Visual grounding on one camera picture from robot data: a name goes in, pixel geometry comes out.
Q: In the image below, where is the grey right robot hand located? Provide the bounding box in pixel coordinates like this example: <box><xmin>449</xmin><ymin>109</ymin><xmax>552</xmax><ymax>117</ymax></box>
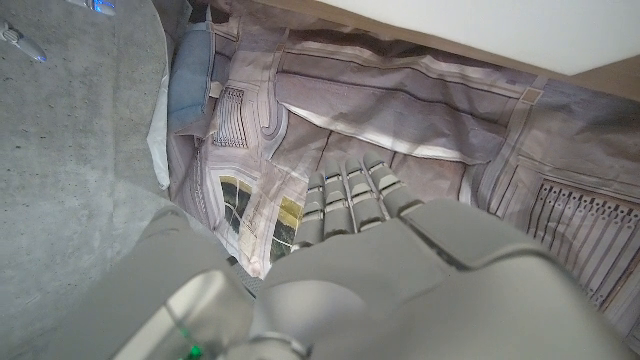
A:
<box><xmin>0</xmin><ymin>0</ymin><xmax>119</xmax><ymax>64</ymax></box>

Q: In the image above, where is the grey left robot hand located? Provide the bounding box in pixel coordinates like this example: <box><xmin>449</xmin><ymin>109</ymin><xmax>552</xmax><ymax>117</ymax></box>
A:
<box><xmin>44</xmin><ymin>151</ymin><xmax>629</xmax><ymax>360</ymax></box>

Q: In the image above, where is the white fabric sheet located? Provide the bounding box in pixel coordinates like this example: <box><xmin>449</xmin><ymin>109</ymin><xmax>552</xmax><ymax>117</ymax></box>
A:
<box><xmin>146</xmin><ymin>64</ymin><xmax>174</xmax><ymax>191</ymax></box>

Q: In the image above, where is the printed sofa room backdrop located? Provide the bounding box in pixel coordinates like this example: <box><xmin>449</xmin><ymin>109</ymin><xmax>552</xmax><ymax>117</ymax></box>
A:
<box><xmin>167</xmin><ymin>0</ymin><xmax>640</xmax><ymax>351</ymax></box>

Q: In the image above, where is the large white foam pad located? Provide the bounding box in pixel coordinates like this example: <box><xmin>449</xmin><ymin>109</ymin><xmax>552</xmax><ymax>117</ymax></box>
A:
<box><xmin>319</xmin><ymin>0</ymin><xmax>640</xmax><ymax>76</ymax></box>

